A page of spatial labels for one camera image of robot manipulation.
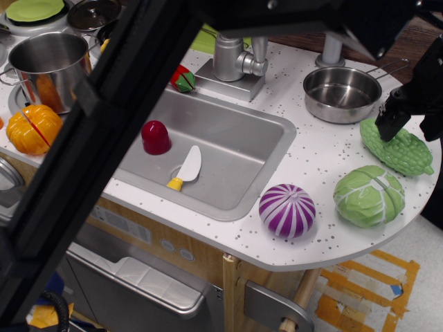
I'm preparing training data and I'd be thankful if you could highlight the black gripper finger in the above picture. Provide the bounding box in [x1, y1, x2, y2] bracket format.
[375, 88, 411, 141]
[419, 112, 443, 142]

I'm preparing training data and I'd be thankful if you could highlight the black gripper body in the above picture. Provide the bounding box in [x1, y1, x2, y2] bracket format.
[399, 33, 442, 116]

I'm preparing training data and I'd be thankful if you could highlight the green bumpy toy squash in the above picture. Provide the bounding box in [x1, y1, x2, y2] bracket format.
[360, 119, 434, 176]

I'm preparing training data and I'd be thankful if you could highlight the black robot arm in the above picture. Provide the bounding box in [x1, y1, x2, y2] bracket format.
[1, 1, 442, 331]

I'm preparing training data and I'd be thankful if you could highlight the small steel pan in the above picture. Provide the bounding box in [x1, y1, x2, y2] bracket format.
[302, 66, 393, 125]

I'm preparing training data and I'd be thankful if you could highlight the dark pot with lid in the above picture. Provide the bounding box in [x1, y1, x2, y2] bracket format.
[66, 0, 122, 32]

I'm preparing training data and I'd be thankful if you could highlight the tall steel pot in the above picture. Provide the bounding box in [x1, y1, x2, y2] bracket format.
[1, 32, 93, 114]

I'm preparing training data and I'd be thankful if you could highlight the grey support pole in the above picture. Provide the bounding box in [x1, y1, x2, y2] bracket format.
[315, 35, 345, 68]

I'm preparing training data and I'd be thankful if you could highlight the green toy cabbage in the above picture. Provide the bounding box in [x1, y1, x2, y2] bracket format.
[333, 165, 406, 228]

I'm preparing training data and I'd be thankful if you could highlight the purple striped toy onion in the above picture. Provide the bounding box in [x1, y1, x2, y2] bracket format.
[259, 184, 316, 239]

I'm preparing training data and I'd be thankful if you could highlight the grey toy sink basin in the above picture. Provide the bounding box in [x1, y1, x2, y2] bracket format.
[114, 89, 296, 221]

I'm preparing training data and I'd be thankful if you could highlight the silver toy faucet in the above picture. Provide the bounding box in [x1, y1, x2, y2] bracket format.
[196, 34, 268, 102]

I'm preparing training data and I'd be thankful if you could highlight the wooden toy kitchen cabinet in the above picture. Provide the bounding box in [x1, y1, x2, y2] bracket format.
[87, 199, 321, 331]

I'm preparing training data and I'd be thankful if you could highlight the green cutting board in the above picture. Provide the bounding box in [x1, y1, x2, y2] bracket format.
[189, 23, 253, 52]

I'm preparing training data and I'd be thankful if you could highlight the white yellow toy knife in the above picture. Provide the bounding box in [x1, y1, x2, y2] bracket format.
[167, 145, 202, 191]

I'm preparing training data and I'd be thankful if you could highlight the red toy chili pepper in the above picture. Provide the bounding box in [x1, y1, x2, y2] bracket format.
[169, 64, 196, 93]

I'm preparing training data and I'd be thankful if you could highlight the red toy cup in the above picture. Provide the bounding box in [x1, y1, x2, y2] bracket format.
[141, 120, 172, 155]

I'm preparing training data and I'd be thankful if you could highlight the silver toy dishwasher door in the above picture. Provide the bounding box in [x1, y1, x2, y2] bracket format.
[59, 224, 224, 331]

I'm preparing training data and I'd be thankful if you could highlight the orange toy pumpkin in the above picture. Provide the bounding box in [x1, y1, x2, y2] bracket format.
[6, 104, 63, 156]

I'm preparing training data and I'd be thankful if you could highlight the green toy plate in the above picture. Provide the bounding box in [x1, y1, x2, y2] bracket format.
[6, 0, 64, 23]

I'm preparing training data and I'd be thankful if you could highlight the black corrugated cable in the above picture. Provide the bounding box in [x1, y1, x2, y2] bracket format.
[40, 290, 71, 332]

